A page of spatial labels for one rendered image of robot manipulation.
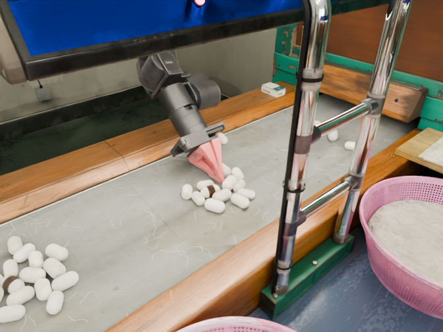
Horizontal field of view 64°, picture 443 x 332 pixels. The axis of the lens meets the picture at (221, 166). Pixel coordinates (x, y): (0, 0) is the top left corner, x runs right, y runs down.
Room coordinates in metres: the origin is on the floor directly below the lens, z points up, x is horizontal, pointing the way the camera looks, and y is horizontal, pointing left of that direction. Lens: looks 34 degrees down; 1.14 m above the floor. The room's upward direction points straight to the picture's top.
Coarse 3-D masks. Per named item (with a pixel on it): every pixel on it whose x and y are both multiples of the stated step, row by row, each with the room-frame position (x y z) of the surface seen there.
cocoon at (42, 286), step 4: (40, 280) 0.30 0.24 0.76; (44, 280) 0.31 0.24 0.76; (48, 280) 0.31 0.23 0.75; (36, 284) 0.30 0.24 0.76; (40, 284) 0.30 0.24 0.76; (44, 284) 0.30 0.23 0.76; (48, 284) 0.30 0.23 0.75; (36, 288) 0.29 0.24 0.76; (40, 288) 0.29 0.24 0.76; (44, 288) 0.29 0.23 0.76; (48, 288) 0.29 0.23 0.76; (36, 292) 0.29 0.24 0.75; (40, 292) 0.29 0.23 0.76; (44, 292) 0.29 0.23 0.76; (48, 292) 0.29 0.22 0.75; (40, 296) 0.28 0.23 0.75; (44, 296) 0.28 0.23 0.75; (48, 296) 0.29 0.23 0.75
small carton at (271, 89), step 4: (264, 84) 0.96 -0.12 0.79; (268, 84) 0.96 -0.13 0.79; (272, 84) 0.96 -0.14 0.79; (276, 84) 0.96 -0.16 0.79; (264, 88) 0.95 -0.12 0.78; (268, 88) 0.93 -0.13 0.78; (272, 88) 0.93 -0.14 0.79; (276, 88) 0.93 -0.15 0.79; (280, 88) 0.93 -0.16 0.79; (284, 88) 0.93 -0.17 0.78; (264, 92) 0.94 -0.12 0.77; (268, 92) 0.93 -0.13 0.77; (272, 92) 0.92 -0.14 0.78; (276, 92) 0.91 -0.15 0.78; (280, 92) 0.92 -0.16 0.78; (284, 92) 0.93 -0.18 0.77; (276, 96) 0.91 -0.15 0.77
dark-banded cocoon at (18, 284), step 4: (8, 276) 0.31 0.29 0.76; (4, 280) 0.30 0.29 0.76; (16, 280) 0.30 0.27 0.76; (20, 280) 0.31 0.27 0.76; (12, 284) 0.30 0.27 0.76; (16, 284) 0.30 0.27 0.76; (20, 284) 0.30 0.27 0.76; (12, 288) 0.29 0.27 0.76; (16, 288) 0.30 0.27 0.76; (20, 288) 0.30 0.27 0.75; (12, 292) 0.29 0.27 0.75
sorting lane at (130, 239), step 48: (240, 144) 0.70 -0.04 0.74; (288, 144) 0.70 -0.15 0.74; (336, 144) 0.70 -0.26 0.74; (384, 144) 0.70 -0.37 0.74; (96, 192) 0.52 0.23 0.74; (144, 192) 0.52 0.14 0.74; (192, 192) 0.52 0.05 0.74; (0, 240) 0.40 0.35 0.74; (48, 240) 0.40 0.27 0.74; (96, 240) 0.40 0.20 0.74; (144, 240) 0.40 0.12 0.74; (192, 240) 0.40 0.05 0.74; (240, 240) 0.40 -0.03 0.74; (96, 288) 0.31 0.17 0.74; (144, 288) 0.31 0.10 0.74
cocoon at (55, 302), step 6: (54, 294) 0.28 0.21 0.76; (60, 294) 0.29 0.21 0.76; (48, 300) 0.28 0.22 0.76; (54, 300) 0.27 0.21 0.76; (60, 300) 0.28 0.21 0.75; (48, 306) 0.27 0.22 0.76; (54, 306) 0.27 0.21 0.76; (60, 306) 0.27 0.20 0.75; (48, 312) 0.26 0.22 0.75; (54, 312) 0.26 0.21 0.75
